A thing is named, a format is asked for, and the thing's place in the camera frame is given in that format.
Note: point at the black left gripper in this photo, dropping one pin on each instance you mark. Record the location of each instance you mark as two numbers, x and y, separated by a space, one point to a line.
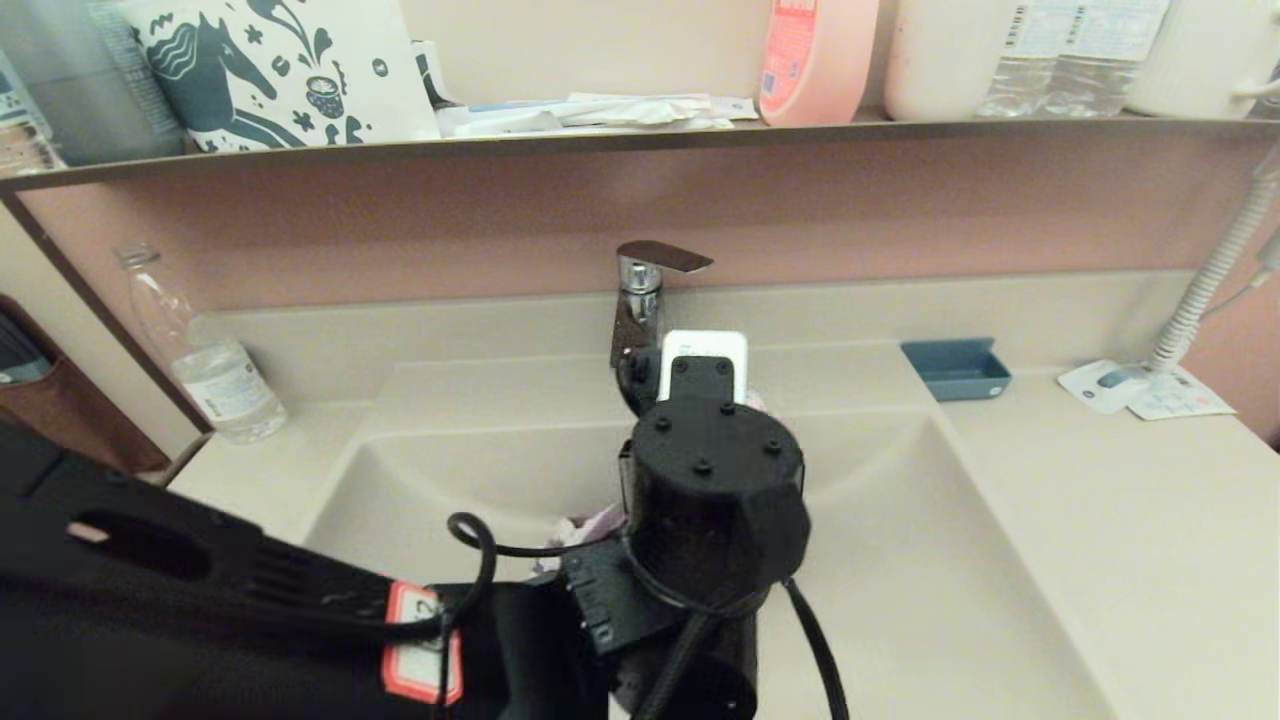
640 385

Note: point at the chrome sink faucet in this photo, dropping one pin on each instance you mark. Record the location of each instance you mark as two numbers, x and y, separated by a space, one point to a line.
640 275

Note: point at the purple white striped towel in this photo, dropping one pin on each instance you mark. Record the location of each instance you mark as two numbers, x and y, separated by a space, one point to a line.
600 522

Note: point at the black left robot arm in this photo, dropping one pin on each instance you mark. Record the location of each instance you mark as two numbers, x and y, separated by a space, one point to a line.
200 620

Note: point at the white ceramic sink basin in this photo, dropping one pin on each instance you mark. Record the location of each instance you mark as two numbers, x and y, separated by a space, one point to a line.
900 560

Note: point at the white packets on shelf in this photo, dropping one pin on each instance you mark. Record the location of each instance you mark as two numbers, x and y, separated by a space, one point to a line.
640 110

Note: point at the small white packet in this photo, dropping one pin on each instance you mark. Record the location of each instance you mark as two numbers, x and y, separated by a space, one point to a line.
738 108

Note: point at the white sachet packet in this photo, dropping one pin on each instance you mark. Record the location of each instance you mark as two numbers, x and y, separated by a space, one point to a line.
500 125

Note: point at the blue plastic soap tray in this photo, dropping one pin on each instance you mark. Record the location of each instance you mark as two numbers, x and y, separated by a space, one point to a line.
958 378

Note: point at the pink plastic bottle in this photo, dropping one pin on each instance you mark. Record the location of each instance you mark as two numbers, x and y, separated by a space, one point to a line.
830 70

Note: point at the white bag with horse print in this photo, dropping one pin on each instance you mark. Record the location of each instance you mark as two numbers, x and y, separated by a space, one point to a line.
380 90

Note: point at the clear bottle with white label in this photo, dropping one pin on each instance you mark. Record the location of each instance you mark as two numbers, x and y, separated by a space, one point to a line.
225 385

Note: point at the white card with grey spot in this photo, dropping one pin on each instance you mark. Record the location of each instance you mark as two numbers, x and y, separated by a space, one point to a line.
1080 385

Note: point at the large white plastic jug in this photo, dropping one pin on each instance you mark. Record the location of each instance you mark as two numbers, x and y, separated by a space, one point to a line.
940 60

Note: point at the clear plastic water bottle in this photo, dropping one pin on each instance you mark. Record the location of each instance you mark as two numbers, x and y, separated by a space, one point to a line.
1100 70
1020 85

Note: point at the grey translucent container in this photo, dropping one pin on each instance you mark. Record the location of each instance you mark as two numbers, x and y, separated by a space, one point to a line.
90 100

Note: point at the white kettle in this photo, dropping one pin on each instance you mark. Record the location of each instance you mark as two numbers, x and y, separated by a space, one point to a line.
1200 60

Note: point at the patterned paper packet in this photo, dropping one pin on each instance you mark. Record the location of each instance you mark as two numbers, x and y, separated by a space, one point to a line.
25 130

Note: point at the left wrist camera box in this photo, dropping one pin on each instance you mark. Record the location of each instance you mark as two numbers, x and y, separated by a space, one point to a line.
705 345

